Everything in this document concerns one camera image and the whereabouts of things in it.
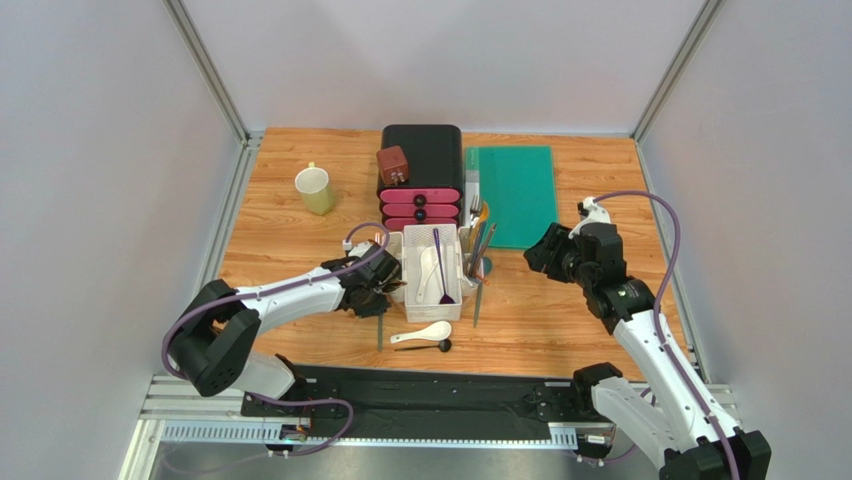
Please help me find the brown relay block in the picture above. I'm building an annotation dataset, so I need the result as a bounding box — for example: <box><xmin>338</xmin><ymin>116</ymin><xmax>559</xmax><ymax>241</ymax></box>
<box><xmin>376</xmin><ymin>145</ymin><xmax>410</xmax><ymax>185</ymax></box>

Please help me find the white ceramic spoon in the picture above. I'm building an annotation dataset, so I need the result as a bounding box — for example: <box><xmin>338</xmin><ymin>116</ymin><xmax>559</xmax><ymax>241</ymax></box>
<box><xmin>389</xmin><ymin>321</ymin><xmax>452</xmax><ymax>344</ymax></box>
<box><xmin>415</xmin><ymin>247</ymin><xmax>438</xmax><ymax>304</ymax></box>

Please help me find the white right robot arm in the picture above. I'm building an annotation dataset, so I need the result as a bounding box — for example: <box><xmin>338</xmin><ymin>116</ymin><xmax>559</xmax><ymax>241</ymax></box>
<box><xmin>524</xmin><ymin>197</ymin><xmax>772</xmax><ymax>479</ymax></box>

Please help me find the gold handled knife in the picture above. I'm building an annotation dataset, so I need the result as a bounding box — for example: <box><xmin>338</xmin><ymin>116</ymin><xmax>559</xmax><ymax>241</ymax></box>
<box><xmin>466</xmin><ymin>197</ymin><xmax>489</xmax><ymax>253</ymax></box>

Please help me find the large silver fork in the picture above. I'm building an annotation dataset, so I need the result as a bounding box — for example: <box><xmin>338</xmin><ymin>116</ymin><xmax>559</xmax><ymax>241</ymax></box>
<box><xmin>467</xmin><ymin>194</ymin><xmax>484</xmax><ymax>251</ymax></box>

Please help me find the white perforated utensil caddy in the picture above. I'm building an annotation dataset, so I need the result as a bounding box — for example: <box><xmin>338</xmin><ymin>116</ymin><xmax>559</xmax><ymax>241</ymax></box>
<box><xmin>392</xmin><ymin>224</ymin><xmax>479</xmax><ymax>324</ymax></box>

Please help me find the black small spoon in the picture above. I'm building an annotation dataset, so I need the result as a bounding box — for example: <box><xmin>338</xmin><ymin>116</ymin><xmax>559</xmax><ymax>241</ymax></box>
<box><xmin>396</xmin><ymin>339</ymin><xmax>452</xmax><ymax>353</ymax></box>

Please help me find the black and pink drawer box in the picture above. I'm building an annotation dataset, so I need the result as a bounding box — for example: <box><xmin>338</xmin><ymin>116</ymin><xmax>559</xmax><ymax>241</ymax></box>
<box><xmin>376</xmin><ymin>124</ymin><xmax>465</xmax><ymax>231</ymax></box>

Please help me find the black mounting rail base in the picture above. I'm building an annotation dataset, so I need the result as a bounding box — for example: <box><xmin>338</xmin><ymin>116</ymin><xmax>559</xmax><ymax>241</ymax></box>
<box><xmin>236</xmin><ymin>362</ymin><xmax>637</xmax><ymax>442</ymax></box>

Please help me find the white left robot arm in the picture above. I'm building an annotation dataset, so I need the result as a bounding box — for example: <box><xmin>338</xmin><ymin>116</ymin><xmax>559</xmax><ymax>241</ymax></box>
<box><xmin>161</xmin><ymin>241</ymin><xmax>402</xmax><ymax>400</ymax></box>

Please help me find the yellow-green mug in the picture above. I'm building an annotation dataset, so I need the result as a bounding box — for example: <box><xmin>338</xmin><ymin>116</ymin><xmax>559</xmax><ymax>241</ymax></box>
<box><xmin>294</xmin><ymin>162</ymin><xmax>335</xmax><ymax>215</ymax></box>

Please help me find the teal cutting mat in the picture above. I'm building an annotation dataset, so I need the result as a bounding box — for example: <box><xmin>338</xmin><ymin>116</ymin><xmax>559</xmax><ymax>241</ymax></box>
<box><xmin>466</xmin><ymin>145</ymin><xmax>560</xmax><ymax>250</ymax></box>

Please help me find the teal plastic spoon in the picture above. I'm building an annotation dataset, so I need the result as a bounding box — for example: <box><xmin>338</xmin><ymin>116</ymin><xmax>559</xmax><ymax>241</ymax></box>
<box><xmin>473</xmin><ymin>257</ymin><xmax>493</xmax><ymax>328</ymax></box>

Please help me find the purple metal spoon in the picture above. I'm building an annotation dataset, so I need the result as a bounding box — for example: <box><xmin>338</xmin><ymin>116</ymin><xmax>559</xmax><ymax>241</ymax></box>
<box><xmin>432</xmin><ymin>227</ymin><xmax>455</xmax><ymax>305</ymax></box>

